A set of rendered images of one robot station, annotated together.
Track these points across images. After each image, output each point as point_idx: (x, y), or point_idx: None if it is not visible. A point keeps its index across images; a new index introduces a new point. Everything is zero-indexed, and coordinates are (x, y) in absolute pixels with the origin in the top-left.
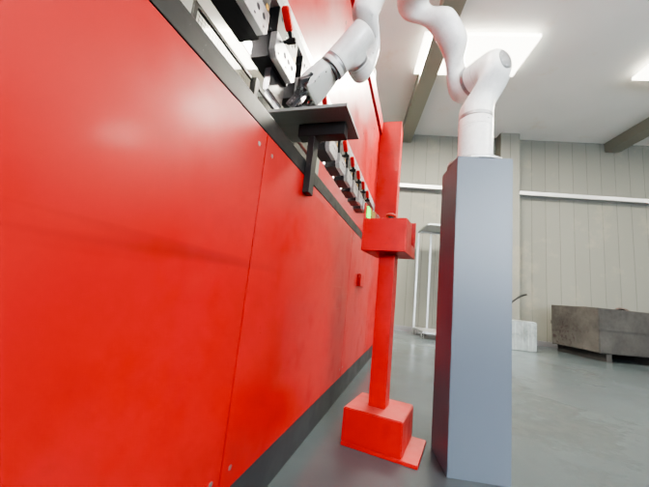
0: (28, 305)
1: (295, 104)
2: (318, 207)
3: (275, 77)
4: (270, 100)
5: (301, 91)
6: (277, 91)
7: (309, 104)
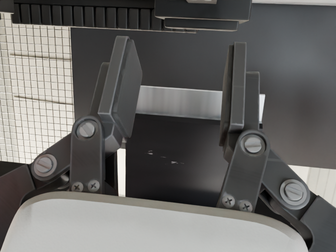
0: None
1: (244, 71)
2: None
3: (205, 199)
4: (208, 102)
5: (270, 178)
6: (177, 159)
7: (101, 156)
